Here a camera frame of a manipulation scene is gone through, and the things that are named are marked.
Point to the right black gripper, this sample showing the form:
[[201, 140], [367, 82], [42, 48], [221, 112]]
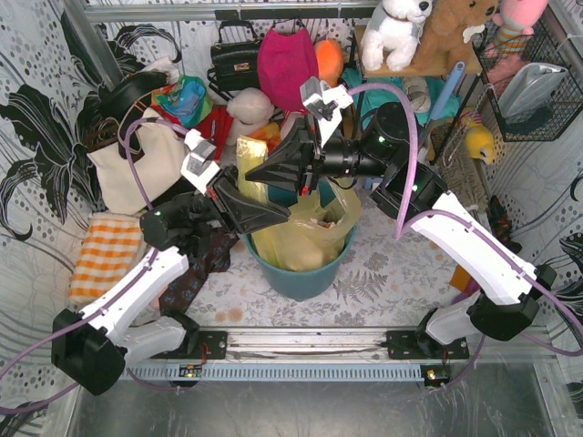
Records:
[[307, 156]]

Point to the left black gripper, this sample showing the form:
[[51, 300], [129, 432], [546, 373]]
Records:
[[215, 192]]

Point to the yellow translucent trash bag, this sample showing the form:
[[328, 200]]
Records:
[[298, 245]]

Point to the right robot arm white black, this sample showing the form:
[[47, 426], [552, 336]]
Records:
[[506, 303]]

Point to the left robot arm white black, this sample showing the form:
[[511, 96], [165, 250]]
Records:
[[95, 346]]

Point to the teal plastic trash bin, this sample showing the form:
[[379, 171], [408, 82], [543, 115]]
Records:
[[300, 285]]

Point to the cream canvas tote bag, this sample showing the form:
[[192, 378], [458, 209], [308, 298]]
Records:
[[158, 169]]

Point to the magenta knitted bag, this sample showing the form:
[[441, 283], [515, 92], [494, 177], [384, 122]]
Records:
[[285, 62]]

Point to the orange striped cloth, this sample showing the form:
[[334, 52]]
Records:
[[270, 134]]

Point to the dark floral necktie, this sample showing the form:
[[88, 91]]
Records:
[[183, 290]]

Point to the white plush bear red clothes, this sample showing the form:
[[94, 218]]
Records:
[[244, 114]]

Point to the crumpled white red paper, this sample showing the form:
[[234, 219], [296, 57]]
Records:
[[325, 224]]

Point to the teal folded cloth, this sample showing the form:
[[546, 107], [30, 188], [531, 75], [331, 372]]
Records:
[[372, 99]]

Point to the black leather handbag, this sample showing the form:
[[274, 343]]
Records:
[[234, 65]]

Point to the colorful rainbow cloth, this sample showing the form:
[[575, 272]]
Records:
[[187, 102]]

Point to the orange plush toy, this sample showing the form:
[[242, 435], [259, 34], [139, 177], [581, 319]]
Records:
[[329, 57]]

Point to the orange white checkered towel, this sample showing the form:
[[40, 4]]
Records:
[[113, 246]]

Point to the grey patterned rolled cloth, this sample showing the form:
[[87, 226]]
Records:
[[417, 91]]

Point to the black round hat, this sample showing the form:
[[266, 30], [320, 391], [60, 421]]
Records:
[[118, 101]]

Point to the white plush dog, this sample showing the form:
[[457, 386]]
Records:
[[393, 33]]

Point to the yellow plush duck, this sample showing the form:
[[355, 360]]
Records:
[[479, 140]]

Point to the brown teddy bear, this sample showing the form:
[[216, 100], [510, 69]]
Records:
[[450, 29]]

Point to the blue lint roller mop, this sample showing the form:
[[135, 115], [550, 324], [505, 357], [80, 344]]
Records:
[[439, 106]]

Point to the purple orange sock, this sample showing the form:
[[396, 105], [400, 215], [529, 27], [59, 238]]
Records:
[[464, 283]]

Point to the black metal shelf rack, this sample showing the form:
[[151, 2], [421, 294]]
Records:
[[437, 69]]

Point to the silver foil pouch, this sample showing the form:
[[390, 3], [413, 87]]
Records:
[[530, 88]]

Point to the pink plush toy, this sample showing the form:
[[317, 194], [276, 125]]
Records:
[[515, 25]]

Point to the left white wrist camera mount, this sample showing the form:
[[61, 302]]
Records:
[[199, 167]]

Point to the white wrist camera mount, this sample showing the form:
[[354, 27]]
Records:
[[326, 104], [199, 167]]

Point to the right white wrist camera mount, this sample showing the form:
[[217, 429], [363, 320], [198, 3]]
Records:
[[326, 104]]

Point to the aluminium rail base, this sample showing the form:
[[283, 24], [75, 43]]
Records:
[[304, 355]]

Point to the black wire basket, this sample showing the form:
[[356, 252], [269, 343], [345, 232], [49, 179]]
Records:
[[549, 121]]

